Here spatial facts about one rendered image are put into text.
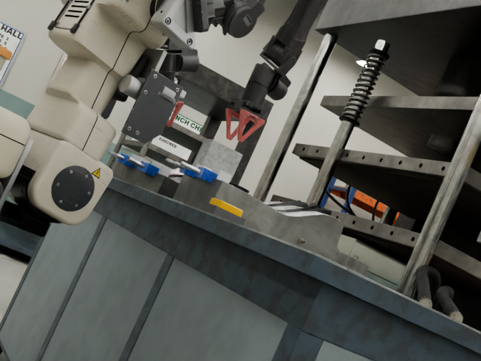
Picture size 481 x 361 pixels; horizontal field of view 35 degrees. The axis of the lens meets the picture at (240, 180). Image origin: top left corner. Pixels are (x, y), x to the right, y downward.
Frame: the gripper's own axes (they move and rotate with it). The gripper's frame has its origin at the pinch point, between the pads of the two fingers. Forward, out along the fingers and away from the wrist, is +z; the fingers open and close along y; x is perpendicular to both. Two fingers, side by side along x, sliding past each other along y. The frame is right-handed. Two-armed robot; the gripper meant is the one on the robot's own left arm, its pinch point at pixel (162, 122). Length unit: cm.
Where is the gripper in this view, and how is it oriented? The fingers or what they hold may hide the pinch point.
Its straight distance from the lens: 221.4
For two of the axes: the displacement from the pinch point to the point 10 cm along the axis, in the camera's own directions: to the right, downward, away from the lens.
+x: -7.7, 0.8, -6.3
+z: -0.8, 9.7, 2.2
